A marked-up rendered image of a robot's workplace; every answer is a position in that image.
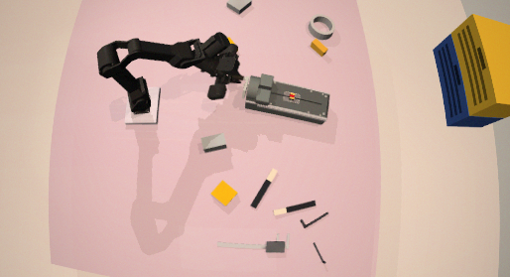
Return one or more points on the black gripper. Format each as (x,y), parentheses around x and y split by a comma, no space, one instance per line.
(218,90)

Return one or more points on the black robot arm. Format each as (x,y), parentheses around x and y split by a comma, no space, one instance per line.
(179,55)

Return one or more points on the dark grey hollow cylinder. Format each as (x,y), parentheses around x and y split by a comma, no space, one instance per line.
(317,33)

